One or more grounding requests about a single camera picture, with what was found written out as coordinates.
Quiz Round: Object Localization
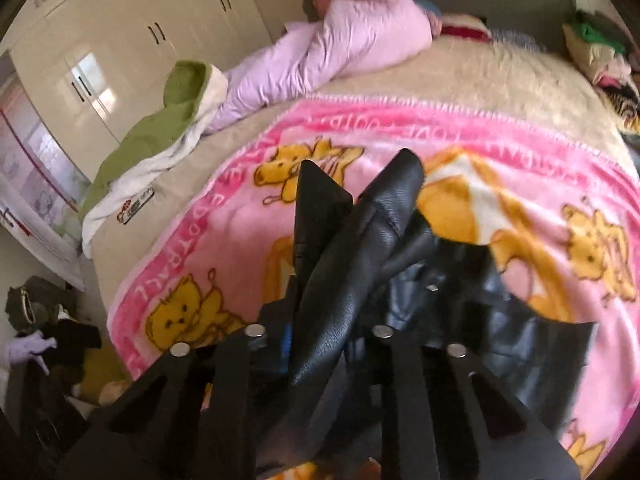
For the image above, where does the black leather jacket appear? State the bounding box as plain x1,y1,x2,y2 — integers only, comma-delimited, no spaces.
274,150,596,467

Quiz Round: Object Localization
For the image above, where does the pile of folded clothes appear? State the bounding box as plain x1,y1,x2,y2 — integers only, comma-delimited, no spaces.
562,11,639,154

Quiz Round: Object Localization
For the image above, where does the clutter pile on floor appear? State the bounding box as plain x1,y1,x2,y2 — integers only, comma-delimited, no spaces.
1,276,131,479

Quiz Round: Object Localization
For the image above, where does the pink cartoon fleece blanket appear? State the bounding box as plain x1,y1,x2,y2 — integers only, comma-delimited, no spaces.
105,96,639,478

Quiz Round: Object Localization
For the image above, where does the green and white blanket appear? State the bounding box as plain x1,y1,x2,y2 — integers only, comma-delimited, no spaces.
79,61,228,259

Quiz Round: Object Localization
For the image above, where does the beige bed cover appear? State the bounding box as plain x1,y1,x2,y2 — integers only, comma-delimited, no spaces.
92,37,638,307

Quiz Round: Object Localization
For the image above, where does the grey patterned pillow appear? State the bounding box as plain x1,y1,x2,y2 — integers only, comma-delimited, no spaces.
490,28,547,53

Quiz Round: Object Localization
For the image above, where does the cream wardrobe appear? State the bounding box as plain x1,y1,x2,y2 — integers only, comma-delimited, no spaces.
1,0,270,179

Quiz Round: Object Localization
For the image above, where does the red and white pillow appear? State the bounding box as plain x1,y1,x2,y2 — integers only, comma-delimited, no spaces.
440,13,492,44

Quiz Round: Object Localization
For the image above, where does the lilac quilted duvet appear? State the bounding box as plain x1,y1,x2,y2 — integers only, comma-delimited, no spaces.
205,0,442,133

